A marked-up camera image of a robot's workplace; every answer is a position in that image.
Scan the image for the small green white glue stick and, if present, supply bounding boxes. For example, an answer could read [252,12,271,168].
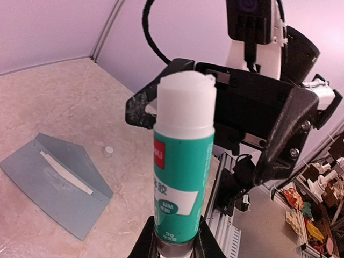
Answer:
[154,71,217,257]

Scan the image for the beige lined letter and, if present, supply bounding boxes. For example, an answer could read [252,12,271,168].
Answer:
[40,151,93,195]

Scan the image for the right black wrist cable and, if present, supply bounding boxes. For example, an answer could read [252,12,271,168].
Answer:
[141,0,173,67]

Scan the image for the teal paper envelope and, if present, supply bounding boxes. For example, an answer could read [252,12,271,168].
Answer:
[1,133,113,240]

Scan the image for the right aluminium frame post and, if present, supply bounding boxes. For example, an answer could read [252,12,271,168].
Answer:
[89,0,125,62]

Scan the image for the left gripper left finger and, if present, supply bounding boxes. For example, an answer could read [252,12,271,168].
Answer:
[130,216,159,258]

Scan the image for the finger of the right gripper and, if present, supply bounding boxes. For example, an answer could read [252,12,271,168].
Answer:
[125,58,195,130]
[253,88,319,186]

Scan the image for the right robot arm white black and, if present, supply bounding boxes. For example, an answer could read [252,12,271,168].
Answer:
[161,27,342,189]

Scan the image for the small white glue cap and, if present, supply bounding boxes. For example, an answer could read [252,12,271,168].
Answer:
[103,146,113,158]

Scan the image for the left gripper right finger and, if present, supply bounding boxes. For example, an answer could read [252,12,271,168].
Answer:
[195,216,225,258]

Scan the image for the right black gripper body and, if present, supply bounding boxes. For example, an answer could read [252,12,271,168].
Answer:
[196,62,298,155]

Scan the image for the front aluminium rail base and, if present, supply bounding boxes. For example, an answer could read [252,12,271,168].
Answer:
[204,153,250,257]

